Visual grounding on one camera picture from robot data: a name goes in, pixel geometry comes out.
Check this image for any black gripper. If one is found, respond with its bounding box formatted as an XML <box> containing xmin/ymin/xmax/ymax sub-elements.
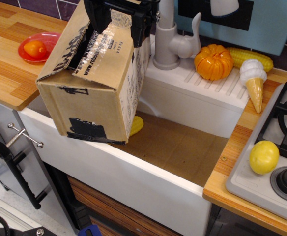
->
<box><xmin>84</xmin><ymin>0</ymin><xmax>160</xmax><ymax>48</ymax></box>

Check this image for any brown cardboard box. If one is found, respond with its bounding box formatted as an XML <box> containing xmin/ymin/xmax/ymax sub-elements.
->
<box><xmin>36</xmin><ymin>1</ymin><xmax>151</xmax><ymax>145</ymax></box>

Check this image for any grey toy faucet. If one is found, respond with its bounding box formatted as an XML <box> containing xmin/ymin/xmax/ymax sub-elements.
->
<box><xmin>153</xmin><ymin>0</ymin><xmax>201</xmax><ymax>70</ymax></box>

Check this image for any red plastic bowl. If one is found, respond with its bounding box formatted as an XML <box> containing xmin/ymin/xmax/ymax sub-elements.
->
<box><xmin>18</xmin><ymin>32</ymin><xmax>61</xmax><ymax>62</ymax></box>

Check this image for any orange toy pepper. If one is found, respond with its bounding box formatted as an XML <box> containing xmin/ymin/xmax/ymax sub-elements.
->
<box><xmin>23</xmin><ymin>40</ymin><xmax>47</xmax><ymax>59</ymax></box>

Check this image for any white toy sink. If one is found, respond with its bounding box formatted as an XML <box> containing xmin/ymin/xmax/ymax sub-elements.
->
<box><xmin>18</xmin><ymin>34</ymin><xmax>251</xmax><ymax>236</ymax></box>

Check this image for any orange toy pumpkin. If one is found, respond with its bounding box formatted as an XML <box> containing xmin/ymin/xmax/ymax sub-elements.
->
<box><xmin>194</xmin><ymin>44</ymin><xmax>234</xmax><ymax>81</ymax></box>

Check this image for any yellow toy corn piece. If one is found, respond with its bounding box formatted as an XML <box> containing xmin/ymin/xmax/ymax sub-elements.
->
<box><xmin>130</xmin><ymin>116</ymin><xmax>144</xmax><ymax>136</ymax></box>

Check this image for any yellow toy corn cob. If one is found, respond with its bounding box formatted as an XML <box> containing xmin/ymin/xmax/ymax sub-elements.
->
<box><xmin>227</xmin><ymin>47</ymin><xmax>274</xmax><ymax>72</ymax></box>

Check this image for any toy ice cream cone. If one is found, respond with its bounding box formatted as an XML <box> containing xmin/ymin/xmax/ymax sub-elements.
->
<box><xmin>240</xmin><ymin>59</ymin><xmax>267</xmax><ymax>114</ymax></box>

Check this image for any light blue backsplash panel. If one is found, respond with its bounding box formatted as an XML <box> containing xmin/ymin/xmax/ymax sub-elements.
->
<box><xmin>174</xmin><ymin>0</ymin><xmax>287</xmax><ymax>55</ymax></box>

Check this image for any brown cardboard sink liner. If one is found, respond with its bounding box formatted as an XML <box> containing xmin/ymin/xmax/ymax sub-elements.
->
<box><xmin>115</xmin><ymin>112</ymin><xmax>228</xmax><ymax>187</ymax></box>

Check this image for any black metal clamp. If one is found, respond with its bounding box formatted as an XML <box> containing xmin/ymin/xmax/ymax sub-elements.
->
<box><xmin>0</xmin><ymin>122</ymin><xmax>48</xmax><ymax>210</ymax></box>

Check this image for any black stove burner grate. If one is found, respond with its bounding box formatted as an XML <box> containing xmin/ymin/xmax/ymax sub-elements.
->
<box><xmin>255</xmin><ymin>82</ymin><xmax>287</xmax><ymax>159</ymax></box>

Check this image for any yellow toy lemon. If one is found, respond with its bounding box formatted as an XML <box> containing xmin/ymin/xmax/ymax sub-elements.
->
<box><xmin>249</xmin><ymin>140</ymin><xmax>280</xmax><ymax>175</ymax></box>

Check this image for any wooden cabinet drawer front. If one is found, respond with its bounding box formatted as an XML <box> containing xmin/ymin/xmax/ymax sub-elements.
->
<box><xmin>68</xmin><ymin>176</ymin><xmax>179</xmax><ymax>236</ymax></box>

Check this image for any grey toy stove top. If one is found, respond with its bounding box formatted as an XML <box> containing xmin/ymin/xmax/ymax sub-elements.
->
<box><xmin>226</xmin><ymin>82</ymin><xmax>287</xmax><ymax>214</ymax></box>

